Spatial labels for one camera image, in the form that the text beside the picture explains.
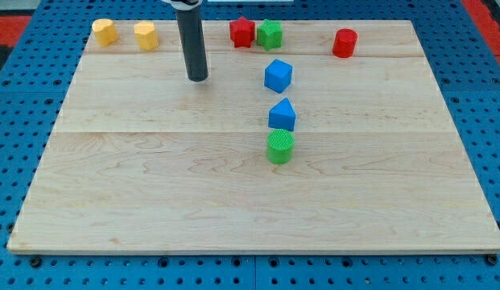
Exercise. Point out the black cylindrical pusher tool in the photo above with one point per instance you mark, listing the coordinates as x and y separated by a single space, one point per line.
189 21

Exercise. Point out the yellow pentagon block left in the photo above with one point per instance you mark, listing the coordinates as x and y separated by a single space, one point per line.
104 31

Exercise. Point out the yellow hexagon block right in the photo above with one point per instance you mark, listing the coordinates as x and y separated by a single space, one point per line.
146 35

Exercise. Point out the wooden board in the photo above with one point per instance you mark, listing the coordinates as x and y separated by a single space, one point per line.
142 161

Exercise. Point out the blue cube block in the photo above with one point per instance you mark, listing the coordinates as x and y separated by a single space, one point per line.
278 75

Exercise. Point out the red cylinder block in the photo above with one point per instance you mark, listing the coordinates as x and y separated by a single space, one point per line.
344 43

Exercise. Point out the blue triangle block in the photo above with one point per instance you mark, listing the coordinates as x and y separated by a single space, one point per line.
282 115

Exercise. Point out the red star block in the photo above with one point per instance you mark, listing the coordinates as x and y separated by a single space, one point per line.
242 32

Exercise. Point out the green star block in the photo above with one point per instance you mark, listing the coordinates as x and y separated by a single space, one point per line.
270 34

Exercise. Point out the green cylinder block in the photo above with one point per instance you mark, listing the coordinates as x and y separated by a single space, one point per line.
280 143

